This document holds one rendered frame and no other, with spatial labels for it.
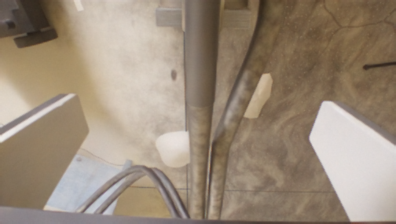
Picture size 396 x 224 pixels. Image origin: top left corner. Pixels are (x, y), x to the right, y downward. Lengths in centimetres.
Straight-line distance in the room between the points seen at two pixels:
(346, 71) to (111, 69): 140
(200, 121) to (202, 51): 14
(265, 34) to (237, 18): 6
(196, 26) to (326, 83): 134
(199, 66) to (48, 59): 140
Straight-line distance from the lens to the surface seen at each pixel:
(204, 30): 18
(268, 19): 32
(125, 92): 140
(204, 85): 19
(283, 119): 150
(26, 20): 129
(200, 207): 55
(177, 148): 153
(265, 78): 130
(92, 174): 162
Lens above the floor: 117
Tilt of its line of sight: 58 degrees down
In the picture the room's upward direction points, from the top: 177 degrees counter-clockwise
